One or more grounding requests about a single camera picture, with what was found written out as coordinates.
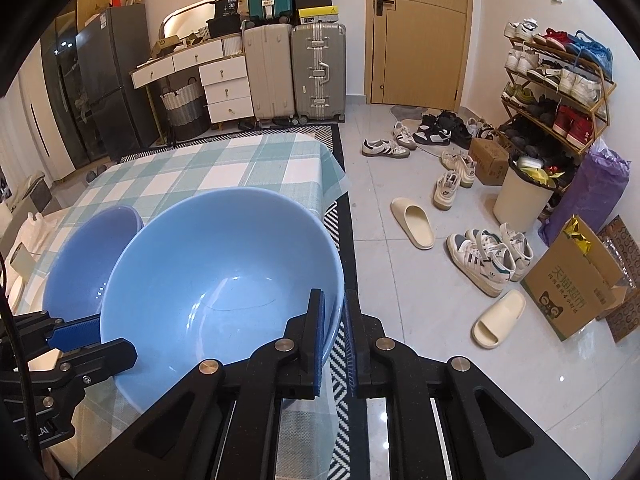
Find black refrigerator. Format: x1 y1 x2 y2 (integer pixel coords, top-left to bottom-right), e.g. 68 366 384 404
76 4 158 162

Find white drawer desk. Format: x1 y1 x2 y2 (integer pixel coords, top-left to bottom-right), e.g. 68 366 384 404
131 32 254 124

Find purple bag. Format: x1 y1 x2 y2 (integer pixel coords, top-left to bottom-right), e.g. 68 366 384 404
538 138 630 246

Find white trash bin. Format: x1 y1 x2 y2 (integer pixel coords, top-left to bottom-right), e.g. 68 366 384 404
494 158 556 233

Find cardboard box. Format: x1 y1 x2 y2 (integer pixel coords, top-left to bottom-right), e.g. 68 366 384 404
521 216 636 340

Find beige slide sandal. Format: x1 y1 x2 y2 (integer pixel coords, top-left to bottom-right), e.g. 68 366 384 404
471 290 526 350
390 197 435 250

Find shoe rack with shoes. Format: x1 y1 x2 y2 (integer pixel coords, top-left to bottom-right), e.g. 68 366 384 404
497 18 616 190

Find white plastic bag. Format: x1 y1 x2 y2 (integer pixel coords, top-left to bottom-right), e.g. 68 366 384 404
15 212 56 254

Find wooden door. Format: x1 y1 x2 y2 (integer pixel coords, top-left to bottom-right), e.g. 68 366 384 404
366 0 473 110

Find blue bowl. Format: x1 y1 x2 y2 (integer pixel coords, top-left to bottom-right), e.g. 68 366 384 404
100 188 345 413
42 206 143 322

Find white high-top sneakers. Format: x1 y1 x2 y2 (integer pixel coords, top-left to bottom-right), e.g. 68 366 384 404
446 223 534 297

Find woven laundry basket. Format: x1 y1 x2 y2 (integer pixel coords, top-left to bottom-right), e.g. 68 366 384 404
160 77 210 143

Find silver suitcase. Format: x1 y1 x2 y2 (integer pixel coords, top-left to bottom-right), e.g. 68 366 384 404
291 23 346 122

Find beige suitcase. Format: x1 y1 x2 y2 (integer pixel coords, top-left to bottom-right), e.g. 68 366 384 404
242 23 295 122

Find grey slippers pair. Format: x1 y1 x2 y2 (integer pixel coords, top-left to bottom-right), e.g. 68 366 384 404
86 165 106 183

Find teal plaid tablecloth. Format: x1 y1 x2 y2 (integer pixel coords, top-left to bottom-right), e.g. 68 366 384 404
17 129 348 478

